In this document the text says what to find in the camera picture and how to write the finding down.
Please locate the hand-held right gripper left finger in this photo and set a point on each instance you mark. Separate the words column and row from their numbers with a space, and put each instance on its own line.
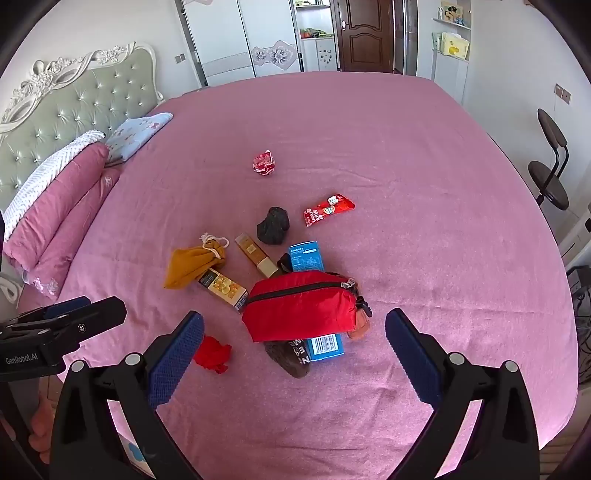
column 178, row 355

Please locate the dark brown wooden door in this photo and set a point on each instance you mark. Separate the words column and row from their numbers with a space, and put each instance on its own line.
column 364, row 34

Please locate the orange fruit print box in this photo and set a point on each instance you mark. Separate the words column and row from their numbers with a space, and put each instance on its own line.
column 224, row 288

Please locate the light blue patterned pillow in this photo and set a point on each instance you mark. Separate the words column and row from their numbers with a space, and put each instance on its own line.
column 136, row 134

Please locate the crumpled black bag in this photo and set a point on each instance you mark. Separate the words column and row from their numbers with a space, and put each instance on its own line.
column 273, row 225

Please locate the black brown chair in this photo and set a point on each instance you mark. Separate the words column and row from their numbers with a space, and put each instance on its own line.
column 549, row 175

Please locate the white wardrobe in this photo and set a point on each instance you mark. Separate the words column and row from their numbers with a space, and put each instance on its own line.
column 240, row 41

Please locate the amber bottle with cap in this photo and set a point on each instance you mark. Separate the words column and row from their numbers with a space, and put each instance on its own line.
column 253, row 256

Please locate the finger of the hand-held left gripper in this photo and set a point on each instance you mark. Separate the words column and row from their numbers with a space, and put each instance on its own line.
column 67, row 304
column 99, row 316

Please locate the white open shelf unit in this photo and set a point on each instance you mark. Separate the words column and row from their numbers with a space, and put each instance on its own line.
column 316, row 37

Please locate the white striped pillow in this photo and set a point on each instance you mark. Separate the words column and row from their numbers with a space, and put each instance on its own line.
column 46, row 175

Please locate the yellow pack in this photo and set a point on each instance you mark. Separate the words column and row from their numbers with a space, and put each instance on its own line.
column 455, row 45

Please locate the pinkish brown crumpled lump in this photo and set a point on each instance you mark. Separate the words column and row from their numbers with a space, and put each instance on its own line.
column 361, row 328

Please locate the folded pink quilt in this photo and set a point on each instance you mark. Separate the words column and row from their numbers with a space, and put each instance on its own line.
column 60, row 207

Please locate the tufted green white headboard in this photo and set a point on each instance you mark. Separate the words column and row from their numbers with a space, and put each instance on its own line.
column 69, row 106

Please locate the small red cloth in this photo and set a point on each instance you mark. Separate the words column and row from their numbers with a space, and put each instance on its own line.
column 212, row 353

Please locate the white side cabinet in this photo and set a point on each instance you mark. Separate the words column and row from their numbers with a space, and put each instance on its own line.
column 450, row 74

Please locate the long blue box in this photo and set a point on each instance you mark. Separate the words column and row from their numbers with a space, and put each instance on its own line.
column 306, row 258

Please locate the crumpled red white wrapper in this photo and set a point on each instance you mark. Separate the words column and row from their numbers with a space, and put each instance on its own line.
column 263, row 163

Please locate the dark brown knotted cloth strip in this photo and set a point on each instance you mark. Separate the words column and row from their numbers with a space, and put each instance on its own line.
column 286, row 360

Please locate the red snack packet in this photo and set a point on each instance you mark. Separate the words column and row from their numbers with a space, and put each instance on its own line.
column 328, row 209

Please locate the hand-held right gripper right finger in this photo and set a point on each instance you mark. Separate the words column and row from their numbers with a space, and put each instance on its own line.
column 413, row 355

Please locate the red zip pouch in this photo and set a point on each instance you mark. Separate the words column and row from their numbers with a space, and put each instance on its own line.
column 300, row 307

